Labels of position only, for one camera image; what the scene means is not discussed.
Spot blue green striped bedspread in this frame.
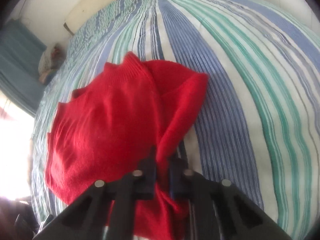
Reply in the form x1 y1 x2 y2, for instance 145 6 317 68
31 0 319 239

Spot teal curtain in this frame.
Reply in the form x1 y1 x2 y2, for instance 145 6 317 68
1 20 46 116

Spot pile of clothes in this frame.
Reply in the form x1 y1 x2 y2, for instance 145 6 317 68
38 43 66 85

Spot red sweater with white bunny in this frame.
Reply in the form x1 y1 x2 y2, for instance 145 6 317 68
44 53 208 239

